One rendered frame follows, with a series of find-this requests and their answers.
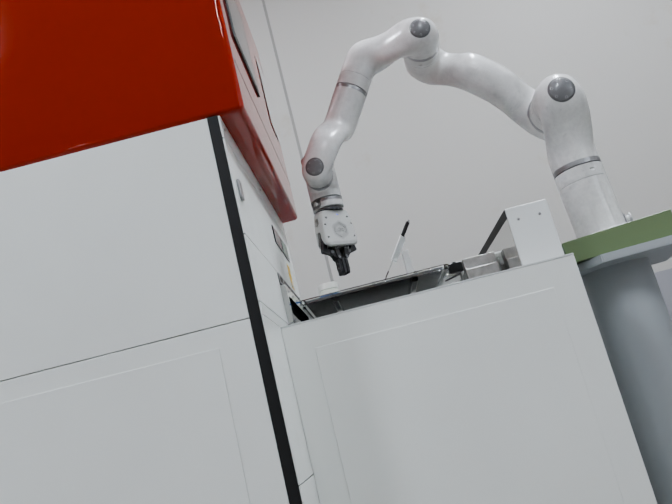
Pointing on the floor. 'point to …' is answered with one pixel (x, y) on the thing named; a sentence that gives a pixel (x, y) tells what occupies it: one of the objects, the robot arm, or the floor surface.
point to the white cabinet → (467, 397)
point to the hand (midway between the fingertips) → (343, 267)
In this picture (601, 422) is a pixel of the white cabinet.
